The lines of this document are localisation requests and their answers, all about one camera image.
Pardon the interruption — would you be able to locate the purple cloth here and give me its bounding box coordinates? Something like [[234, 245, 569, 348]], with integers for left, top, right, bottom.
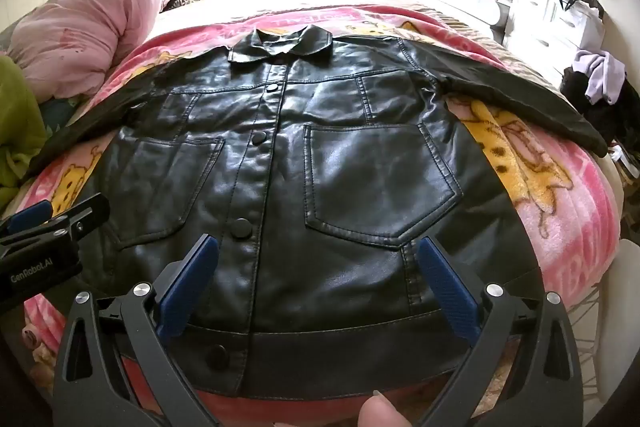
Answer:
[[572, 50, 627, 105]]

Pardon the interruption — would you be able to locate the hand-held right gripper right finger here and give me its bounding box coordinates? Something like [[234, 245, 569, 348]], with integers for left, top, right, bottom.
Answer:
[[417, 237, 583, 427]]

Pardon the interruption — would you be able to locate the person's right hand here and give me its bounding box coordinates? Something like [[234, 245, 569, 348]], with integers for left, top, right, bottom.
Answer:
[[357, 394, 413, 427]]

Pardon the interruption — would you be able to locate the white dresser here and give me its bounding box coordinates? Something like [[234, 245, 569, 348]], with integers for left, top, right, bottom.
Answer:
[[502, 0, 608, 78]]

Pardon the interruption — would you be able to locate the pink printed blanket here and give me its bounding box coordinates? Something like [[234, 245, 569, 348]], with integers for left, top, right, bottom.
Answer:
[[20, 4, 623, 427]]

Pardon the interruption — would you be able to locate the black cloth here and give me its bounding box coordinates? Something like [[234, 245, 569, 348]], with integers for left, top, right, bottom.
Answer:
[[560, 67, 640, 145]]

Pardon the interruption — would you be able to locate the green cloth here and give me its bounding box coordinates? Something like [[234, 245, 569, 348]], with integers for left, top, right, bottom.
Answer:
[[0, 54, 48, 208]]

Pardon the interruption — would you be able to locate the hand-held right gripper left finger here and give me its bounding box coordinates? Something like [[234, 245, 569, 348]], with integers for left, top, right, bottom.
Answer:
[[52, 234, 221, 427]]

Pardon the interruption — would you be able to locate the pink duvet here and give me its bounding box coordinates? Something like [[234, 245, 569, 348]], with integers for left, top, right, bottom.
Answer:
[[7, 0, 163, 98]]

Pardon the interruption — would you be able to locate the black leather jacket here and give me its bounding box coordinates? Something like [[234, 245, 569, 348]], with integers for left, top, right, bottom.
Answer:
[[22, 26, 608, 403]]

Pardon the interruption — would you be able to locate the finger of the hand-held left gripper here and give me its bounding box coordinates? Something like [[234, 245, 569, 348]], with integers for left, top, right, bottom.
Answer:
[[50, 193, 111, 241], [7, 200, 54, 231]]

